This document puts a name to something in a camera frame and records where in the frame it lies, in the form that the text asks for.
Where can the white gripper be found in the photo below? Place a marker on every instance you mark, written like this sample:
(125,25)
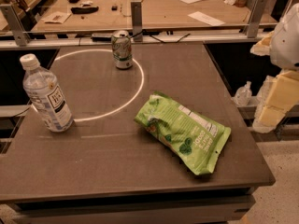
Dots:
(286,46)

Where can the small clear bottle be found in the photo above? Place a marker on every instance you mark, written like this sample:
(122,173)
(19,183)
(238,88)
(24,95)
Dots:
(243,95)

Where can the clear plastic water bottle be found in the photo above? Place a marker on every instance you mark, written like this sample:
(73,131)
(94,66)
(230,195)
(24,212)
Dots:
(46,95)

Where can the white paper slip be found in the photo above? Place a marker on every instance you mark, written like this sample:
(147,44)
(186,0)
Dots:
(205,19)

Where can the green snack bag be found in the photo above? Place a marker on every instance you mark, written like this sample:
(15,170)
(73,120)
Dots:
(196,139)

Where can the green white soda can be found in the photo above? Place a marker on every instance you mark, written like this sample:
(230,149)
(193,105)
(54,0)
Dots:
(121,49)

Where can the small black block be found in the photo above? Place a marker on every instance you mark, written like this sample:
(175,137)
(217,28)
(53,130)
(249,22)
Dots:
(114,7)

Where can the black tool on table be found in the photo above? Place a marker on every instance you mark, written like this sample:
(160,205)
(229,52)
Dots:
(84,10)

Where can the wooden back table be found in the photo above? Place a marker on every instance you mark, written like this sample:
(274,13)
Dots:
(156,15)

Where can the tan card envelope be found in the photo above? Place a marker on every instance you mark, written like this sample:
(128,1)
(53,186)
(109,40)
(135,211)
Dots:
(57,17)

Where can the right metal bracket post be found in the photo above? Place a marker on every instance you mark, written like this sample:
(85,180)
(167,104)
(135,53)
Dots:
(255,17)

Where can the metal bracket post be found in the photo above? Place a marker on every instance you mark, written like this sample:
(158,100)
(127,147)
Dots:
(255,17)
(136,15)
(20,36)

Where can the middle metal bracket post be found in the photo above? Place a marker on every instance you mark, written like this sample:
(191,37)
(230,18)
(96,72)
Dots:
(136,15)

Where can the left metal bracket post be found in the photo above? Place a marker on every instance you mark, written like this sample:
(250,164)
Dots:
(20,36)

